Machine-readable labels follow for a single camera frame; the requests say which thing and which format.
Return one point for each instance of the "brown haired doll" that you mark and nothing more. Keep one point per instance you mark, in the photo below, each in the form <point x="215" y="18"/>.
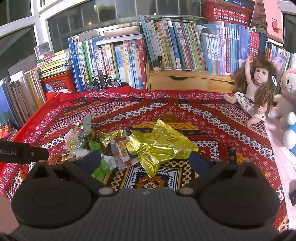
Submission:
<point x="254" y="89"/>

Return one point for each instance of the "red plastic crate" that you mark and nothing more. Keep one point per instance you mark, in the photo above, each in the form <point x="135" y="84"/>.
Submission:
<point x="63" y="82"/>

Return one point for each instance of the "large gold foil wrapper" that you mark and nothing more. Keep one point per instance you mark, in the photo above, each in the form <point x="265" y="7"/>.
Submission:
<point x="163" y="144"/>

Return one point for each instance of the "blue white plush toy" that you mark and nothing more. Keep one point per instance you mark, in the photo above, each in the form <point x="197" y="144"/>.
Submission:
<point x="289" y="137"/>

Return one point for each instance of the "green plastic wrapper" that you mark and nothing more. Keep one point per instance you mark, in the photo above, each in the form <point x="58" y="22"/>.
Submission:
<point x="103" y="168"/>

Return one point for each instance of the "white plush bunny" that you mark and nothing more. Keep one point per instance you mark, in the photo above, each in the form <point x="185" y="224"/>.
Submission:
<point x="285" y="102"/>

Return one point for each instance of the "red basket on books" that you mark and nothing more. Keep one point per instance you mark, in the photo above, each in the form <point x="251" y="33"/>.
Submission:
<point x="219" y="11"/>

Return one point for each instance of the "red patterned tablecloth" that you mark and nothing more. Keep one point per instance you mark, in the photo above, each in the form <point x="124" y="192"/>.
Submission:
<point x="217" y="128"/>

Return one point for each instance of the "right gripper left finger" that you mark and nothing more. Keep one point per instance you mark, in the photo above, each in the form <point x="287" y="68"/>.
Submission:
<point x="81" y="171"/>

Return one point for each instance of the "wooden drawer shelf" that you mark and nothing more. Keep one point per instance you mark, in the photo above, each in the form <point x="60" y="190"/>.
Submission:
<point x="187" y="80"/>

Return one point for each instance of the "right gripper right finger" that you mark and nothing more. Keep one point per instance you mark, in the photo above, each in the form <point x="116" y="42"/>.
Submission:
<point x="207" y="171"/>

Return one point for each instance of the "miniature black bicycle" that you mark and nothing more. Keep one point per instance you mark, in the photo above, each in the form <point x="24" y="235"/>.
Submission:
<point x="101" y="82"/>

